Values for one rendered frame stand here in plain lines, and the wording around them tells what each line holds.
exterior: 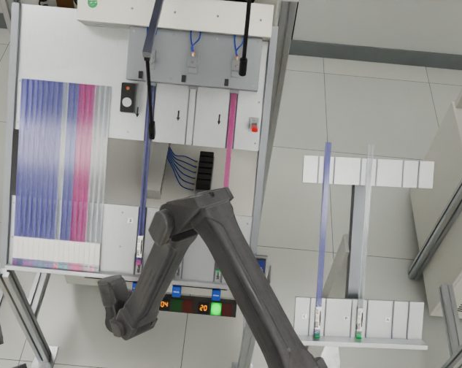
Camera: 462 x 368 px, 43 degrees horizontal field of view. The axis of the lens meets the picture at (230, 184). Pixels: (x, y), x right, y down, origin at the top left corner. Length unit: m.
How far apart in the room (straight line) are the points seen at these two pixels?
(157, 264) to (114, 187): 0.85
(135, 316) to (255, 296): 0.41
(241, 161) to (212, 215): 1.09
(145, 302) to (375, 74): 2.51
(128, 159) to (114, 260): 0.49
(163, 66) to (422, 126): 1.98
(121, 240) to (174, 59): 0.51
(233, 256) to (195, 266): 0.69
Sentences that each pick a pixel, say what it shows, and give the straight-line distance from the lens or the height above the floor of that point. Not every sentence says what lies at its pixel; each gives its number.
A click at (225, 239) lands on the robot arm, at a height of 1.35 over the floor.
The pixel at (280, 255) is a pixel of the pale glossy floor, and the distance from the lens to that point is 2.54.
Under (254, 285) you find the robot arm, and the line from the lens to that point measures 0.93.
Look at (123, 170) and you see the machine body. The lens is 1.99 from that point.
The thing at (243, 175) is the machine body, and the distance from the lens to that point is 1.98.
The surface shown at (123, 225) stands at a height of 0.82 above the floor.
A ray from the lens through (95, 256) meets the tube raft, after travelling 1.64.
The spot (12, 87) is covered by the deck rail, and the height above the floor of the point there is 1.07.
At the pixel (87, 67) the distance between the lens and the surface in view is 1.62.
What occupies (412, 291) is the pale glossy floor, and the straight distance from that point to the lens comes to 2.60.
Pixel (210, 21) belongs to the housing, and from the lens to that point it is 1.51.
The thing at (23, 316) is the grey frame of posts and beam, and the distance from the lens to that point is 2.02.
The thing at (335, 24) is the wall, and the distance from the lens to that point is 3.38.
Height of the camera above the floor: 2.14
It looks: 51 degrees down
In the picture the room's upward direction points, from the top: 5 degrees clockwise
